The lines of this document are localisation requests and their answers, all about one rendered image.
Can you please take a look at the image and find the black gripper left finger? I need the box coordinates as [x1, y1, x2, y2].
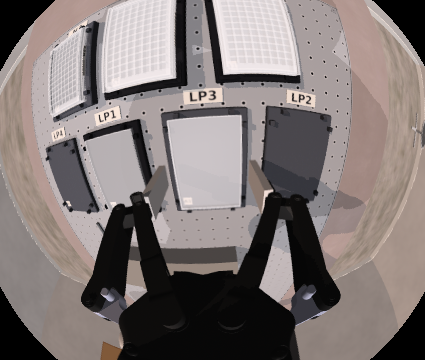
[81, 165, 186, 329]

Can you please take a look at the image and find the black flat plate with corner posts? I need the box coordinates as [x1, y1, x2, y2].
[261, 106, 333, 204]

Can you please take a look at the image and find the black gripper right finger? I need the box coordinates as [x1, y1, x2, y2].
[217, 160, 341, 330]

